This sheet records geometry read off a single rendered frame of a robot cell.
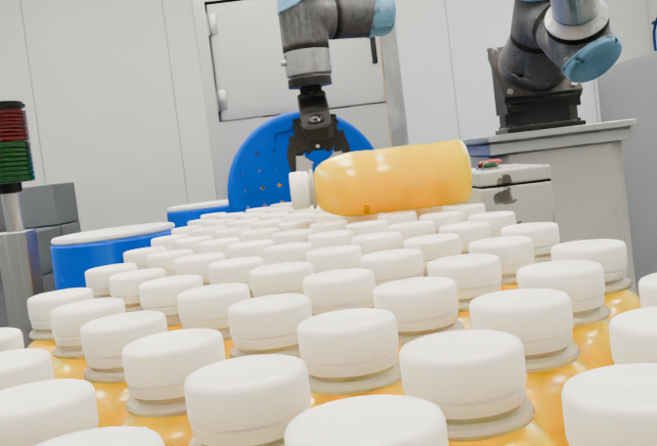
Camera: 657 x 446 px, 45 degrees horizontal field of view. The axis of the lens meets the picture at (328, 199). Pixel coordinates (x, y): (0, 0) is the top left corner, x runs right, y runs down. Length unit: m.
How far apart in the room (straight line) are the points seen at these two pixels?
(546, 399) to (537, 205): 0.81
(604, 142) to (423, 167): 0.96
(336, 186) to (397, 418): 0.59
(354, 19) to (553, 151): 0.58
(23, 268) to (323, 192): 0.42
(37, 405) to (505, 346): 0.14
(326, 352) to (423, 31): 6.36
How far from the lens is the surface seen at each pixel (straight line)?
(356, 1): 1.29
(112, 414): 0.36
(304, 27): 1.25
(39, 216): 5.18
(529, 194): 1.10
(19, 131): 1.04
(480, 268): 0.42
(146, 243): 1.75
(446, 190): 0.79
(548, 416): 0.30
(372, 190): 0.77
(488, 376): 0.24
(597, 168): 1.70
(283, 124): 1.40
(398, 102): 2.85
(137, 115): 6.69
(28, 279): 1.04
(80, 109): 6.81
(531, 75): 1.74
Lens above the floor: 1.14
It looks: 3 degrees down
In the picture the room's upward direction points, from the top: 7 degrees counter-clockwise
